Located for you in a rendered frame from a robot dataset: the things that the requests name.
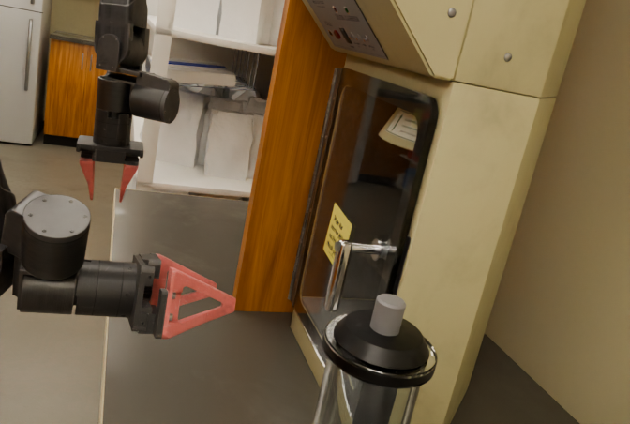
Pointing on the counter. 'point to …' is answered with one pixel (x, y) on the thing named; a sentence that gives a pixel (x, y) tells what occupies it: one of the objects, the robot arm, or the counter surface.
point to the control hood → (398, 7)
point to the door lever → (346, 267)
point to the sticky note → (338, 228)
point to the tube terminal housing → (480, 150)
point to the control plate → (322, 7)
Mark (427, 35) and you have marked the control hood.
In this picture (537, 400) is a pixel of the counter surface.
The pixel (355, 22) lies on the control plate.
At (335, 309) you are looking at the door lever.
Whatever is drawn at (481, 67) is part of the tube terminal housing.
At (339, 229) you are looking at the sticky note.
